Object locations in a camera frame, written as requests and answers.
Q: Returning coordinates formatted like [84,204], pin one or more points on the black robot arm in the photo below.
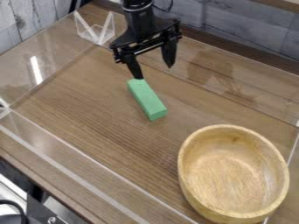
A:
[136,5]

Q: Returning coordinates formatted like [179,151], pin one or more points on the wooden bowl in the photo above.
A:
[232,174]

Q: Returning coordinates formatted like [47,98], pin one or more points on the clear acrylic corner bracket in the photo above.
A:
[95,33]

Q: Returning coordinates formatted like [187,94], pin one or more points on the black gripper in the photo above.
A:
[147,33]

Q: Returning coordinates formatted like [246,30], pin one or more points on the clear acrylic tray wall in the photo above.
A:
[76,135]

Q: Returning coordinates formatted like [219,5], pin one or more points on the black metal table bracket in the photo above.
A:
[39,214]

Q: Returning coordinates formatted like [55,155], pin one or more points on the green rectangular block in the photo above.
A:
[147,99]

